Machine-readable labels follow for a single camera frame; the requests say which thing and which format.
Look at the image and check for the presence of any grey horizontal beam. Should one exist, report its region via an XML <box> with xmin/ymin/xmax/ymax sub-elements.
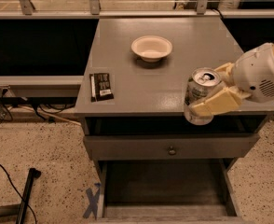
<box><xmin>0</xmin><ymin>76</ymin><xmax>83</xmax><ymax>98</ymax></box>

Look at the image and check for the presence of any blue tape cross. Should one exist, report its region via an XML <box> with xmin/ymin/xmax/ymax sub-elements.
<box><xmin>83</xmin><ymin>183</ymin><xmax>101</xmax><ymax>218</ymax></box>

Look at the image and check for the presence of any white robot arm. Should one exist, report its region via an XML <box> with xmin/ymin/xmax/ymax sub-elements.
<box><xmin>190</xmin><ymin>43</ymin><xmax>274</xmax><ymax>117</ymax></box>

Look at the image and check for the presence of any round metal drawer knob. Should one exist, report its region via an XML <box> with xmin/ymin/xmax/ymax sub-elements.
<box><xmin>168</xmin><ymin>147</ymin><xmax>176</xmax><ymax>156</ymax></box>

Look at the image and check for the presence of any grey drawer cabinet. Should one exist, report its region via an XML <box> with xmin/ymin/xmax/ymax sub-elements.
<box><xmin>74</xmin><ymin>17</ymin><xmax>274</xmax><ymax>224</ymax></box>

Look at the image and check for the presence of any black floor cable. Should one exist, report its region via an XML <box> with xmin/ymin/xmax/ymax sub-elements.
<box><xmin>0</xmin><ymin>154</ymin><xmax>38</xmax><ymax>224</ymax></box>

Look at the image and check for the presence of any grey metal railing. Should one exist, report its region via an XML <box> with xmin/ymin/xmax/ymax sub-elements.
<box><xmin>0</xmin><ymin>0</ymin><xmax>274</xmax><ymax>20</ymax></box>

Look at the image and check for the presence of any black metal leg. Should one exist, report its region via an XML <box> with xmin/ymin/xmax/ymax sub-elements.
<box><xmin>16</xmin><ymin>168</ymin><xmax>41</xmax><ymax>224</ymax></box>

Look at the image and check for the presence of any open grey middle drawer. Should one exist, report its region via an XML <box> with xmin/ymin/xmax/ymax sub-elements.
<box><xmin>97</xmin><ymin>160</ymin><xmax>245</xmax><ymax>224</ymax></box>

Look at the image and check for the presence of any black snack bar wrapper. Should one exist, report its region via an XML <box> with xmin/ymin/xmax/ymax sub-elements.
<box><xmin>89</xmin><ymin>73</ymin><xmax>114</xmax><ymax>102</ymax></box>

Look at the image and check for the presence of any grey top drawer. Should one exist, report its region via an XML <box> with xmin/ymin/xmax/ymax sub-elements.
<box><xmin>84</xmin><ymin>133</ymin><xmax>260</xmax><ymax>161</ymax></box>

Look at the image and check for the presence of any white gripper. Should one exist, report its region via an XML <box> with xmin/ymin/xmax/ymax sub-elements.
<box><xmin>189</xmin><ymin>43</ymin><xmax>274</xmax><ymax>117</ymax></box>

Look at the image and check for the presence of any white paper bowl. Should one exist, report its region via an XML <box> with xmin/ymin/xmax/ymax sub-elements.
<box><xmin>131</xmin><ymin>35</ymin><xmax>172</xmax><ymax>63</ymax></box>

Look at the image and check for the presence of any silver green 7up can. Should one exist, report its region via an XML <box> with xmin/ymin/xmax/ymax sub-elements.
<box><xmin>184</xmin><ymin>67</ymin><xmax>221</xmax><ymax>125</ymax></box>

